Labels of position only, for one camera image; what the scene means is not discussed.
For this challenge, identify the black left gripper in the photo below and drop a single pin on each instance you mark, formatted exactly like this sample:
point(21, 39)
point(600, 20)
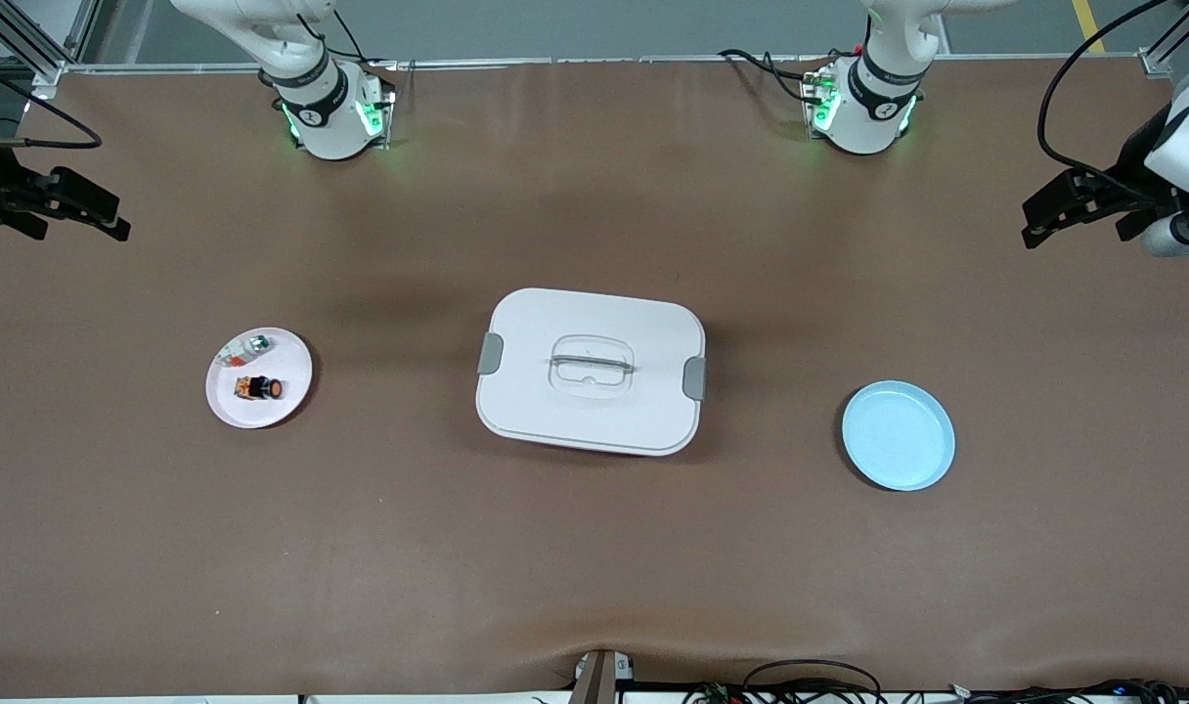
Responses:
point(1134, 161)

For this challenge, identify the orange push-button switch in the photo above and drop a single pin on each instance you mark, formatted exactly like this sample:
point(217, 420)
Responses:
point(260, 389)

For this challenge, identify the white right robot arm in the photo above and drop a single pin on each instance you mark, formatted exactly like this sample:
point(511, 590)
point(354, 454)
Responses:
point(321, 108)

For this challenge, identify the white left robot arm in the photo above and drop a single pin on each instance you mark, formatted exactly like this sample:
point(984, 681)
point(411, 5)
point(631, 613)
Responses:
point(873, 108)

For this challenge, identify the white lidded storage box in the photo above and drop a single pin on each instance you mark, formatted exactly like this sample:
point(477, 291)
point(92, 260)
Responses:
point(594, 411)

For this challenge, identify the small white green object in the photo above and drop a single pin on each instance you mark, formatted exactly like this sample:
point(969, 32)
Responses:
point(257, 343)

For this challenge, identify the pink round plate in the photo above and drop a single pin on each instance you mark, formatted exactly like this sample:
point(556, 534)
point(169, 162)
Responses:
point(262, 416)

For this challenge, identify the light blue round plate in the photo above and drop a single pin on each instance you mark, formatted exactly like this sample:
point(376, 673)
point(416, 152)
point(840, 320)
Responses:
point(898, 435)

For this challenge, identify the aluminium frame profile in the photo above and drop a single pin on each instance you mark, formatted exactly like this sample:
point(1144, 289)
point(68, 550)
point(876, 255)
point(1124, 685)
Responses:
point(1154, 61)
point(49, 76)

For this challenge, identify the silver table edge rail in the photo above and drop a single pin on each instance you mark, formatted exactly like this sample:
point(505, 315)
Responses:
point(604, 61)

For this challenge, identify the metal table edge bracket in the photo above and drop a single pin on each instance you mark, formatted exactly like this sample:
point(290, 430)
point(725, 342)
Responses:
point(599, 680)

